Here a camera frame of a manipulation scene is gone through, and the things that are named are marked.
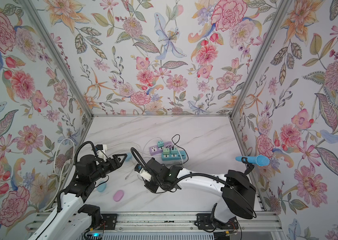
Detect teal charger adapter front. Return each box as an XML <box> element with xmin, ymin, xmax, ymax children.
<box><xmin>157</xmin><ymin>140</ymin><xmax>165</xmax><ymax>149</ymax></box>

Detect black charging cable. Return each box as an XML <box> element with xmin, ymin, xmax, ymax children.
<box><xmin>132</xmin><ymin>133</ymin><xmax>189</xmax><ymax>169</ymax></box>

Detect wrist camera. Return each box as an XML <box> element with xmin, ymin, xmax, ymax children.
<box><xmin>135</xmin><ymin>164</ymin><xmax>152</xmax><ymax>182</ymax></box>
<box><xmin>95</xmin><ymin>145</ymin><xmax>108</xmax><ymax>161</ymax></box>

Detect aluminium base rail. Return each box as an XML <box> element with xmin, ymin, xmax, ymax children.
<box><xmin>27</xmin><ymin>211</ymin><xmax>286</xmax><ymax>233</ymax></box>

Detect teal earbud case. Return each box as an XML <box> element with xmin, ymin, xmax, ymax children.
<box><xmin>126</xmin><ymin>152</ymin><xmax>133</xmax><ymax>162</ymax></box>
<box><xmin>97</xmin><ymin>183</ymin><xmax>107</xmax><ymax>193</ymax></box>

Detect purple power strip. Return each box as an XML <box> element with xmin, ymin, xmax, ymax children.
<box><xmin>149</xmin><ymin>141</ymin><xmax>173</xmax><ymax>156</ymax></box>

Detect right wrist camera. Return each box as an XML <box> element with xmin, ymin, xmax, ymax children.
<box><xmin>135</xmin><ymin>164</ymin><xmax>152</xmax><ymax>182</ymax></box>

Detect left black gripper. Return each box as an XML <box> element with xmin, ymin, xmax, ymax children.
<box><xmin>89</xmin><ymin>153</ymin><xmax>127</xmax><ymax>183</ymax></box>

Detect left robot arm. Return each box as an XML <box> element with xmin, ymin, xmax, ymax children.
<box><xmin>30</xmin><ymin>154</ymin><xmax>128</xmax><ymax>240</ymax></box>

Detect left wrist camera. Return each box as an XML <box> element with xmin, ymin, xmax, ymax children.
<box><xmin>95</xmin><ymin>145</ymin><xmax>108</xmax><ymax>161</ymax></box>

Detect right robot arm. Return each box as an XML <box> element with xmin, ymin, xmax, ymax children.
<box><xmin>135</xmin><ymin>158</ymin><xmax>257</xmax><ymax>229</ymax></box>

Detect pink earbud case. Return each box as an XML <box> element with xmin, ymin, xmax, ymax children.
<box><xmin>113</xmin><ymin>190</ymin><xmax>125</xmax><ymax>202</ymax></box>

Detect teal power strip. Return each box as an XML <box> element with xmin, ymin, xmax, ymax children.
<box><xmin>162</xmin><ymin>148</ymin><xmax>187</xmax><ymax>161</ymax></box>

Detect white coiled cables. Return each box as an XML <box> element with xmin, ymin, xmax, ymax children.
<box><xmin>42</xmin><ymin>136</ymin><xmax>187</xmax><ymax>211</ymax></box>

